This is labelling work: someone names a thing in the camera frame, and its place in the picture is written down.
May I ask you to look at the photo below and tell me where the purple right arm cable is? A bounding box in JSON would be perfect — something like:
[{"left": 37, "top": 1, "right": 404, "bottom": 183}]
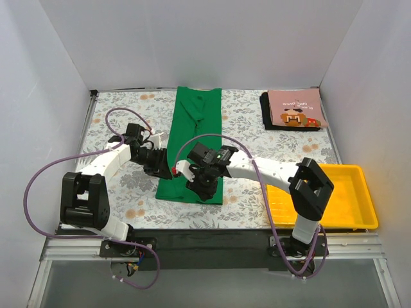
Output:
[{"left": 175, "top": 133, "right": 329, "bottom": 280}]

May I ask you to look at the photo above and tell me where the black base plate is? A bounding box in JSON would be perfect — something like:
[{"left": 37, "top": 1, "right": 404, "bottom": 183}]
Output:
[{"left": 99, "top": 229, "right": 330, "bottom": 270}]

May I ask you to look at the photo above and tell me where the pink folded t shirt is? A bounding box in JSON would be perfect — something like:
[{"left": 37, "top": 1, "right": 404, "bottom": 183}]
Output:
[{"left": 268, "top": 88, "right": 328, "bottom": 129}]

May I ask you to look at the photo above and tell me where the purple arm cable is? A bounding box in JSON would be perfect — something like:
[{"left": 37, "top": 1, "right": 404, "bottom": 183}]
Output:
[
  {"left": 24, "top": 108, "right": 161, "bottom": 290},
  {"left": 175, "top": 133, "right": 329, "bottom": 280}
]

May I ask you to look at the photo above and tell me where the green t shirt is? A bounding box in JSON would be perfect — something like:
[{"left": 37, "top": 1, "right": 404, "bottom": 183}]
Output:
[{"left": 155, "top": 87, "right": 222, "bottom": 203}]

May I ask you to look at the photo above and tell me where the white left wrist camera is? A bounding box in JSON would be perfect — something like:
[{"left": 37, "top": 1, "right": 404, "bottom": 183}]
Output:
[{"left": 149, "top": 132, "right": 166, "bottom": 150}]

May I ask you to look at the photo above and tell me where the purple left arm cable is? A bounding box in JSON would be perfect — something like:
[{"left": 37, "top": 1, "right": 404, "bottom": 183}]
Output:
[{"left": 24, "top": 108, "right": 161, "bottom": 290}]

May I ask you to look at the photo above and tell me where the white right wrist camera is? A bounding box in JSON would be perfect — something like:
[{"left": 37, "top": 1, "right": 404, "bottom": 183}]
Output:
[{"left": 171, "top": 160, "right": 195, "bottom": 182}]

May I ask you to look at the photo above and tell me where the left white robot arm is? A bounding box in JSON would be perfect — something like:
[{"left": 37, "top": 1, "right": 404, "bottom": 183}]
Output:
[{"left": 60, "top": 123, "right": 172, "bottom": 257}]

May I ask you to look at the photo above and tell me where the aluminium mounting rail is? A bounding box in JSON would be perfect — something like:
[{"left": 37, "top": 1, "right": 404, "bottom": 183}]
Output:
[{"left": 40, "top": 233, "right": 386, "bottom": 262}]

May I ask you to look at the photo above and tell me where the yellow plastic tray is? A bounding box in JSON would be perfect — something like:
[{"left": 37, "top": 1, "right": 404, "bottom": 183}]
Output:
[{"left": 267, "top": 164, "right": 379, "bottom": 230}]

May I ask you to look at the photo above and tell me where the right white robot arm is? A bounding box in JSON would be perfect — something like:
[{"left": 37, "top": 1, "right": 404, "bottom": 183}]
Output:
[{"left": 176, "top": 142, "right": 334, "bottom": 255}]

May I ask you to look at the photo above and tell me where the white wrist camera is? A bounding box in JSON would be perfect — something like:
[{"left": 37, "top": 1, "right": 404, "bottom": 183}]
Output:
[
  {"left": 149, "top": 132, "right": 166, "bottom": 150},
  {"left": 171, "top": 160, "right": 195, "bottom": 182}
]

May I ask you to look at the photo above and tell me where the black folded t shirt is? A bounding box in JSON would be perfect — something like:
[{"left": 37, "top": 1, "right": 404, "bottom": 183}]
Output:
[{"left": 259, "top": 92, "right": 321, "bottom": 132}]

